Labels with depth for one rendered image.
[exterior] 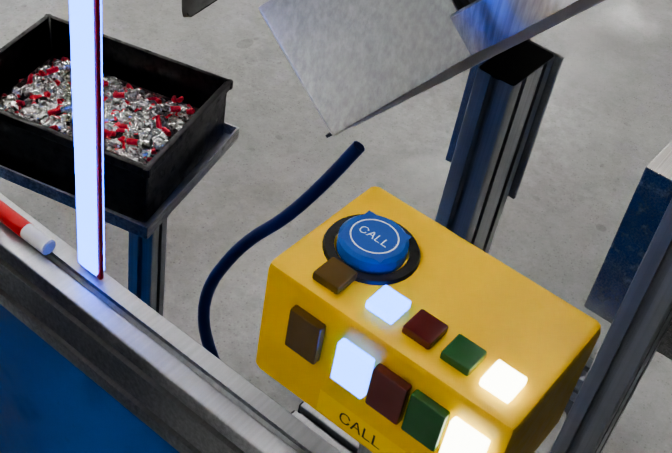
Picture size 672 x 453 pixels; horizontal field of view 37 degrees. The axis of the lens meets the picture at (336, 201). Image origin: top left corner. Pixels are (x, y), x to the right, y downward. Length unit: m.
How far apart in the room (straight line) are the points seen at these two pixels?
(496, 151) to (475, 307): 0.55
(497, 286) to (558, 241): 1.74
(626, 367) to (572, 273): 1.10
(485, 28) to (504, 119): 0.21
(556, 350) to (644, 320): 0.56
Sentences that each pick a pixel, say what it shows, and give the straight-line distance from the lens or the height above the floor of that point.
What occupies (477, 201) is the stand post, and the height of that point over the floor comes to 0.76.
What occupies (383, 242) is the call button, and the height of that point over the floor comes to 1.08.
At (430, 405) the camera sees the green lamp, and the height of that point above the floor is 1.06.
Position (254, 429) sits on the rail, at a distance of 0.74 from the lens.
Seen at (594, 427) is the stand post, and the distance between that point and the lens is 1.22.
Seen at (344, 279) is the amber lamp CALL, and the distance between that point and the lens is 0.54.
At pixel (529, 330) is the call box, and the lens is 0.55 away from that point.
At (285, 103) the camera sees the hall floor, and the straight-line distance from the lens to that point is 2.50.
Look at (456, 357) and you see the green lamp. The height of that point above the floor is 1.08.
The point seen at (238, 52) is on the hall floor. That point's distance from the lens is 2.67.
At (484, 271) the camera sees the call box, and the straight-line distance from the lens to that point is 0.57.
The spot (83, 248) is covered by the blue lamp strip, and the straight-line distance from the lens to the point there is 0.81.
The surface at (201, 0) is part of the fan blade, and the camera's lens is 1.02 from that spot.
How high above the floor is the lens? 1.46
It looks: 41 degrees down
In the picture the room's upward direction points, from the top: 11 degrees clockwise
